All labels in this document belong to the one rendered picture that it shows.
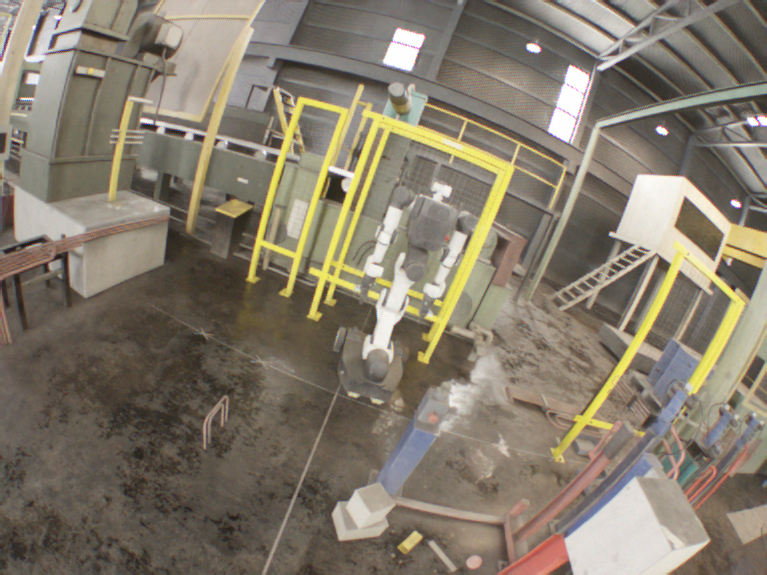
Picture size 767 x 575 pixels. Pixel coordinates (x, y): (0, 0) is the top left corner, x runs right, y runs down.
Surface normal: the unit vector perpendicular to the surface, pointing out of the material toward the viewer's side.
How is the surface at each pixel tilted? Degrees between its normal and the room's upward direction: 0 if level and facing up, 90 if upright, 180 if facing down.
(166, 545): 0
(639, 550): 90
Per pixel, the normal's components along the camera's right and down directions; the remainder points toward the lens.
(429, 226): -0.08, 0.57
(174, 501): 0.34, -0.88
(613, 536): -0.93, -0.36
